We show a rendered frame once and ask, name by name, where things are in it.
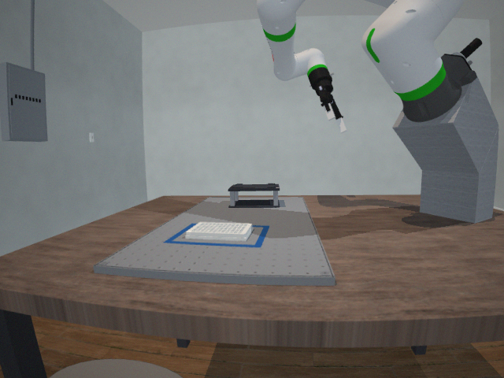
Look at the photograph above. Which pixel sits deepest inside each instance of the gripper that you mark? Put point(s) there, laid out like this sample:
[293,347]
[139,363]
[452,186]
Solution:
[323,89]

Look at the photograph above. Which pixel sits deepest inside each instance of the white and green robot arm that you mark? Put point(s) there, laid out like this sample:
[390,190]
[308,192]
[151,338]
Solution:
[400,43]

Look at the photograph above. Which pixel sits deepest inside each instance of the dark grey rectangular frame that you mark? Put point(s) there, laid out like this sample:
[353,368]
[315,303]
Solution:
[236,203]

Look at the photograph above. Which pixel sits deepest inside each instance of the blue tape rectangle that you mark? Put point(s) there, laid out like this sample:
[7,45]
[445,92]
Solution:
[257,244]

